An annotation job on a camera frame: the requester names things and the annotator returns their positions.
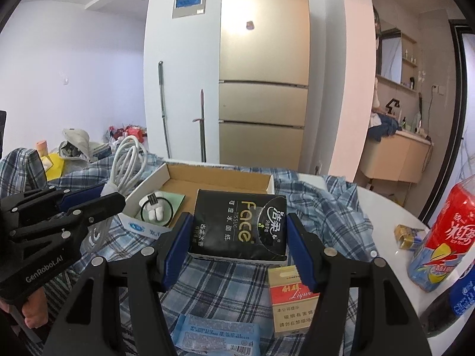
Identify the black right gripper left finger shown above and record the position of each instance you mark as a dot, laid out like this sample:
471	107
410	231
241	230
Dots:
89	323

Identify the floor clutter bags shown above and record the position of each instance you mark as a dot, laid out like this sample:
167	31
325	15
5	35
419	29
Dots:
77	150

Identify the black face tissue pack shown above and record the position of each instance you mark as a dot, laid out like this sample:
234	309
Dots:
240	230

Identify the gold red cigarette carton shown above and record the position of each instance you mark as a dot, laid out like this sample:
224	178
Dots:
293	304

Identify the white cardboard tray box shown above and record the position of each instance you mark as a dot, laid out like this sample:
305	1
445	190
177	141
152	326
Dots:
194	182

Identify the wall mirror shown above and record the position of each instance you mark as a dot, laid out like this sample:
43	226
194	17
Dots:
390	55

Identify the blue tissue pack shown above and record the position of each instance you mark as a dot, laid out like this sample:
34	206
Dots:
203	336

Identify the white earbud toy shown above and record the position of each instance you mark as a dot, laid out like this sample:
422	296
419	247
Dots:
152	207

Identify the green card with black ring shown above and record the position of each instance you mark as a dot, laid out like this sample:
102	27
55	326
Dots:
172	203

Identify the dark blue clothes pile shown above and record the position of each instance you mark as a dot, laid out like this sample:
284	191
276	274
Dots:
381	126

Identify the dark broom handle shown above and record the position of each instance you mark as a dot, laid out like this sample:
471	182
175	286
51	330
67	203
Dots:
201	122

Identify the grey mop handle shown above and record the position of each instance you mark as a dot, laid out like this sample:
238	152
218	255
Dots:
163	106

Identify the blue plaid cloth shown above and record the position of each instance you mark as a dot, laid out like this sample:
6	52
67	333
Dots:
221	290

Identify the small gold box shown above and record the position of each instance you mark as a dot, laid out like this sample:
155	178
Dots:
408	238

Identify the gold refrigerator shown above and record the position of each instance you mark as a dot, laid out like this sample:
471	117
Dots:
263	82

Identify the clear blue-label water bottle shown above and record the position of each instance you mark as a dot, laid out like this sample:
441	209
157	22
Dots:
446	309

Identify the beige vanity cabinet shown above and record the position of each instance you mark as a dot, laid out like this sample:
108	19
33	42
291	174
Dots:
397	158

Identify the person's left hand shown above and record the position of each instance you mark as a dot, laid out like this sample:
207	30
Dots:
35	310

